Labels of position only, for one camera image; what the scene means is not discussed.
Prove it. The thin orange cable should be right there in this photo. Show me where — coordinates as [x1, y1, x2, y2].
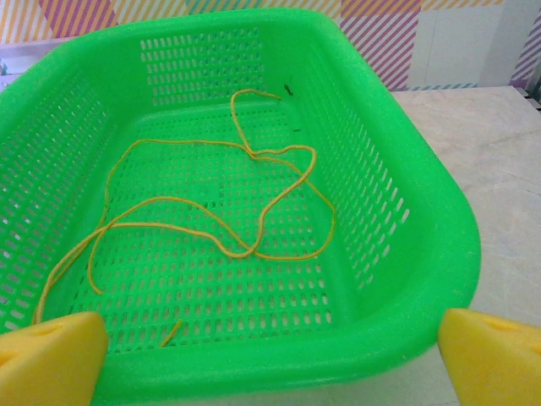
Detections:
[36, 139, 337, 348]

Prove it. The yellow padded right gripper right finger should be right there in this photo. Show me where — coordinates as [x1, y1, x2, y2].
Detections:
[437, 307, 541, 406]

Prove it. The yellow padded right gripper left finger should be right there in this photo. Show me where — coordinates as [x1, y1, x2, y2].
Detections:
[0, 311, 109, 406]

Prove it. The green perforated plastic basket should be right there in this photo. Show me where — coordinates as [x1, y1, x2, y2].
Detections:
[0, 7, 483, 406]

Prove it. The thin yellow cable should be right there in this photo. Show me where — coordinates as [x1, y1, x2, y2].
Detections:
[89, 88, 318, 295]

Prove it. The purple perforated plastic basket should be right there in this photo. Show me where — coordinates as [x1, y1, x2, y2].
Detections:
[0, 37, 64, 90]

